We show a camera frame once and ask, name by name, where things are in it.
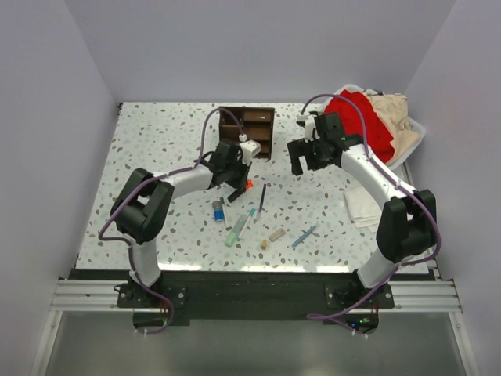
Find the blue pen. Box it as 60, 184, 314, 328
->
291, 223, 319, 248

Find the white folded towel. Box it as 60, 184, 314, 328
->
344, 186, 382, 233

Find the beige cloth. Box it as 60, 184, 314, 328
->
364, 89, 420, 166

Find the blue glue stick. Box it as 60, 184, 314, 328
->
212, 201, 225, 222

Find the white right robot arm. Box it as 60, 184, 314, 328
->
287, 113, 439, 308

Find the red cloth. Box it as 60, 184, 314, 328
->
324, 89, 395, 165

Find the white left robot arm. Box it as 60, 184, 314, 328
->
99, 140, 261, 307

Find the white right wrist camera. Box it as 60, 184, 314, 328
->
297, 114, 319, 143

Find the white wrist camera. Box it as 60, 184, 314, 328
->
239, 134, 261, 165
297, 114, 319, 143

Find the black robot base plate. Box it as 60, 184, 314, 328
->
68, 268, 435, 334

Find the white green-capped pen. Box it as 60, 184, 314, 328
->
220, 197, 230, 229

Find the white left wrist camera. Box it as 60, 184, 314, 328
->
239, 134, 261, 165

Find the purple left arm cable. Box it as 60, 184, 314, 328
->
97, 108, 246, 334

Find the white teal-capped pen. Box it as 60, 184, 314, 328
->
237, 208, 256, 241

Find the brown wooden desk organizer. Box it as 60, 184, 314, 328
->
218, 106, 275, 160

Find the aluminium rail frame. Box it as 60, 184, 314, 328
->
29, 250, 481, 376

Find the white plastic laundry basket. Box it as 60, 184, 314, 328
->
317, 85, 425, 170

